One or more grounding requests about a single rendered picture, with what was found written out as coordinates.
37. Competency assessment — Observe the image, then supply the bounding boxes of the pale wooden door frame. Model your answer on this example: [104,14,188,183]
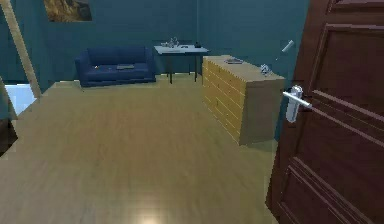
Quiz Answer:
[0,0,43,100]

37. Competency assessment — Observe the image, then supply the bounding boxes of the dark brown room door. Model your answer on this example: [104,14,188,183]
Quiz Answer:
[265,0,384,224]

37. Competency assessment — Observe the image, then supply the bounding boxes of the grey table with black legs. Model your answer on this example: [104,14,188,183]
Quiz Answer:
[153,44,210,85]

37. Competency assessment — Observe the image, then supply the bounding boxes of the silver clear object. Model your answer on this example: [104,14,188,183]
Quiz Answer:
[160,36,181,49]

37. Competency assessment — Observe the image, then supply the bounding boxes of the wooden chest of drawers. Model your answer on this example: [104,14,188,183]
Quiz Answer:
[201,54,287,147]

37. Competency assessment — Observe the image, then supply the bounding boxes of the dark blue sofa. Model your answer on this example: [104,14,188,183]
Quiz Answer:
[74,45,157,89]

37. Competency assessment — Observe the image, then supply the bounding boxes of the silver door handle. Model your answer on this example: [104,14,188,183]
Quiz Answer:
[282,85,313,124]
[281,39,296,54]

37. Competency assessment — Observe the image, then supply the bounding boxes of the framed brown wall picture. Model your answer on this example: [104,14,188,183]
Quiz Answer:
[43,0,93,23]

